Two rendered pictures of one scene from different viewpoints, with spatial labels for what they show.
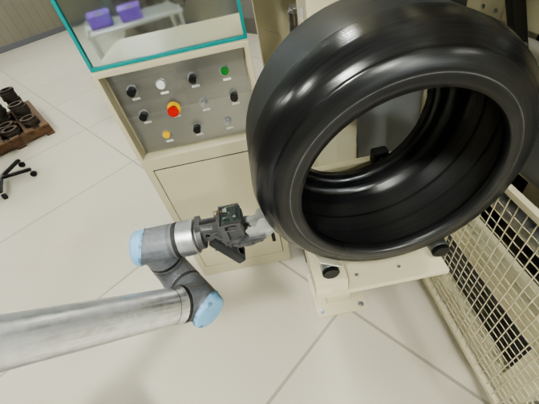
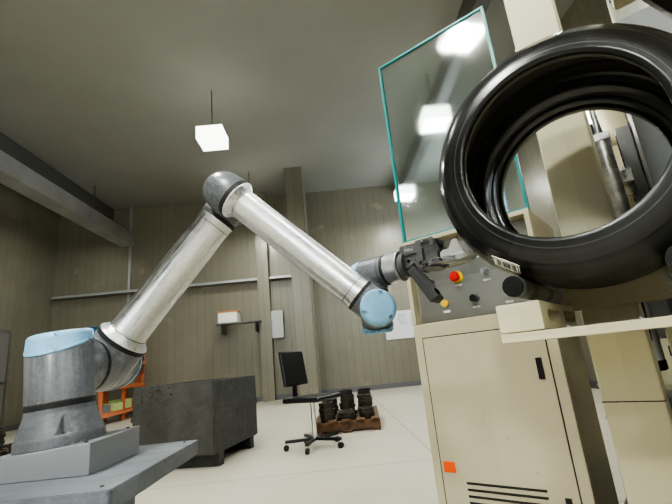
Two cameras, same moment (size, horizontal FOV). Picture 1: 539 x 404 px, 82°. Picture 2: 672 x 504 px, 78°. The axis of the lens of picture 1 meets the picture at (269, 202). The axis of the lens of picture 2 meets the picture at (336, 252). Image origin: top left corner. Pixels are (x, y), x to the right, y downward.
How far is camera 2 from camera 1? 1.01 m
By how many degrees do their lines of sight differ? 67
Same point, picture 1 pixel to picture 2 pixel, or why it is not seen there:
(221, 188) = (489, 378)
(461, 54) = (557, 38)
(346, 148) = not seen: hidden behind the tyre
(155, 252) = (365, 265)
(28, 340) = (275, 216)
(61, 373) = not seen: outside the picture
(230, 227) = (426, 245)
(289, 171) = (453, 144)
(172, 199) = (432, 381)
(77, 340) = (291, 235)
